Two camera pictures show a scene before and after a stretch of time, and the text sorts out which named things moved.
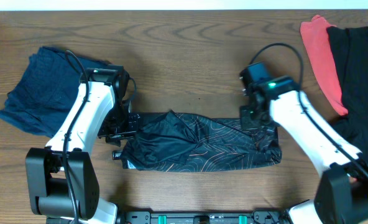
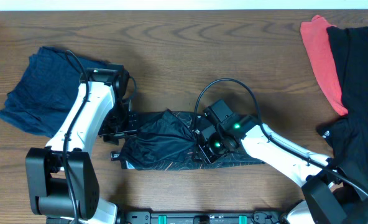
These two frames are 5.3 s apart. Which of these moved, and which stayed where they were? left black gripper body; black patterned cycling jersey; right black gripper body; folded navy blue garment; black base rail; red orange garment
Moved: right black gripper body; black patterned cycling jersey
Stayed: black base rail; folded navy blue garment; red orange garment; left black gripper body
